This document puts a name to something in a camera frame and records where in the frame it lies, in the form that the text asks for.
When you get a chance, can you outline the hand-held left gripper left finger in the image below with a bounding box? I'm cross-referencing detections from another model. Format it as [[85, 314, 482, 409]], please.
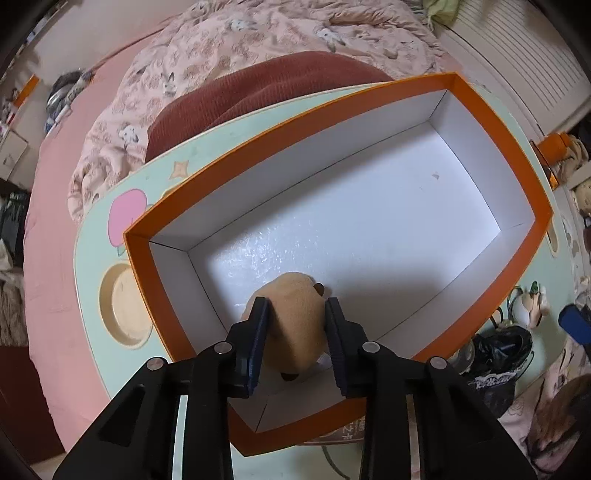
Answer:
[[53, 296, 271, 480]]

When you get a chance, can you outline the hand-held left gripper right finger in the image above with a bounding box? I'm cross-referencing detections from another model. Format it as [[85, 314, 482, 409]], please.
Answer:
[[324, 296, 539, 480]]

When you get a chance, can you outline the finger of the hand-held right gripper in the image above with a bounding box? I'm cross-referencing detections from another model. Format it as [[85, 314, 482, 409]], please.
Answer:
[[558, 304, 591, 344]]

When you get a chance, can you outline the tan plush toy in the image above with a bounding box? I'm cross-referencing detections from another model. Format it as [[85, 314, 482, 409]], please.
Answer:
[[240, 271, 334, 383]]

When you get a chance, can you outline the black floral plastic bag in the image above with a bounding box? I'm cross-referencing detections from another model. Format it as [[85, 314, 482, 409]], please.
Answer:
[[462, 325, 534, 416]]

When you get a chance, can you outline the orange cardboard box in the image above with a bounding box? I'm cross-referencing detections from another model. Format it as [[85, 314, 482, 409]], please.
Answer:
[[122, 71, 555, 457]]

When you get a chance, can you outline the brown card box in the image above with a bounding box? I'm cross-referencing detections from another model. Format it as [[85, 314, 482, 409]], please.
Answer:
[[302, 413, 370, 446]]

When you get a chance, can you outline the orange bottle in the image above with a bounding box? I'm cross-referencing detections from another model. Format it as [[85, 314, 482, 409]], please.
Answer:
[[538, 131, 573, 169]]

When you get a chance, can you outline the white slatted door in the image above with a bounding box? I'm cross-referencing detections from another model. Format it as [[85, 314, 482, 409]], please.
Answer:
[[438, 0, 587, 134]]

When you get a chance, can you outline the pink animal-print blanket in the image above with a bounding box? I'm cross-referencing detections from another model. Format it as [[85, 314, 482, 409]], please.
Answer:
[[67, 0, 446, 227]]

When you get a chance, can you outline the white drawer cabinet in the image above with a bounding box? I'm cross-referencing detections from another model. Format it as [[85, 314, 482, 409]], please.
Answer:
[[0, 124, 29, 178]]

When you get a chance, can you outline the blue white clothes pile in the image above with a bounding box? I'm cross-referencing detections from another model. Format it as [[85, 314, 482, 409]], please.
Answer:
[[45, 69, 95, 132]]

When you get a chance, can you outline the yellow-green hanging garment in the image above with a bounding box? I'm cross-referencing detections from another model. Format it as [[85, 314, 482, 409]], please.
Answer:
[[422, 0, 467, 26]]

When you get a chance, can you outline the white keychain charm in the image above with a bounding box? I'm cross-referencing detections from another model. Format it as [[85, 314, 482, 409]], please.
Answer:
[[508, 281, 550, 328]]

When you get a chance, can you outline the maroon corduroy cushion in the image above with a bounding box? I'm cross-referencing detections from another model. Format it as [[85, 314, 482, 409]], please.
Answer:
[[145, 51, 404, 164]]

